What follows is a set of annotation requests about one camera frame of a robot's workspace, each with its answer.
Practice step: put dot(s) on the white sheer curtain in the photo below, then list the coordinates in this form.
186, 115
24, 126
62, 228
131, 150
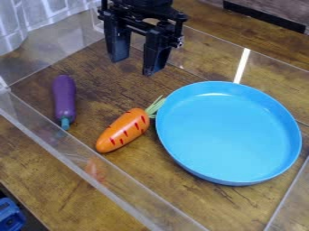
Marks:
23, 16

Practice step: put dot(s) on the orange toy carrot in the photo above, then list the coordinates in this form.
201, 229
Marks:
127, 128

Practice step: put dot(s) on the purple toy eggplant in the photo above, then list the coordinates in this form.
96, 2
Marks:
64, 93

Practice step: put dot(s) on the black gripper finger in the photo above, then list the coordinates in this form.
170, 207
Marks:
155, 52
116, 39

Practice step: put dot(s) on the blue object at corner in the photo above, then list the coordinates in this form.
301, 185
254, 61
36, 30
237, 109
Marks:
12, 219

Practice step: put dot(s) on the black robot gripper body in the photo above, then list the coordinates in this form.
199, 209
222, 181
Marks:
146, 15

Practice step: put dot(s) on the clear acrylic enclosure wall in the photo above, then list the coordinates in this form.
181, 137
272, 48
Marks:
134, 189

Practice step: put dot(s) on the dark baseboard strip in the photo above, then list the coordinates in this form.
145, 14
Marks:
269, 18

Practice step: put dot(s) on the blue round plate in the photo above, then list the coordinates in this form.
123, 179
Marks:
227, 133

